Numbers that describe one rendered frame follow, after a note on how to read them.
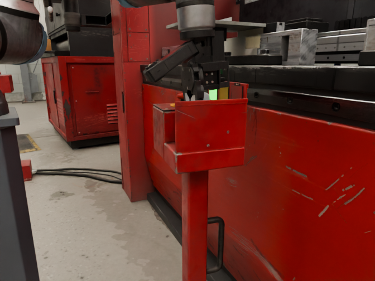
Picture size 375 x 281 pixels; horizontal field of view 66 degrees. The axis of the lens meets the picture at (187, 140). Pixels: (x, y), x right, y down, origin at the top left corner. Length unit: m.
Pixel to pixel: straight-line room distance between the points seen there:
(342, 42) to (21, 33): 0.93
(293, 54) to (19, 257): 0.85
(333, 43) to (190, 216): 0.75
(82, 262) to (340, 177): 1.19
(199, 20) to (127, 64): 1.20
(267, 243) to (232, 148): 0.35
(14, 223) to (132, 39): 1.27
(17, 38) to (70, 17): 1.51
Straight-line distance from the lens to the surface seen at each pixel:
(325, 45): 1.14
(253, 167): 0.84
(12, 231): 0.76
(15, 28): 0.79
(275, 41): 0.93
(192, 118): 0.57
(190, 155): 0.59
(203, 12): 0.59
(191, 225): 0.75
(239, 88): 0.63
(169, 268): 1.40
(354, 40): 1.08
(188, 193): 0.70
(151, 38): 1.80
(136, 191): 1.93
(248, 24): 0.95
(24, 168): 2.54
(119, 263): 1.45
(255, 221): 0.89
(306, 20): 1.15
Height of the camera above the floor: 0.88
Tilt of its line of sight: 15 degrees down
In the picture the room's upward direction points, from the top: straight up
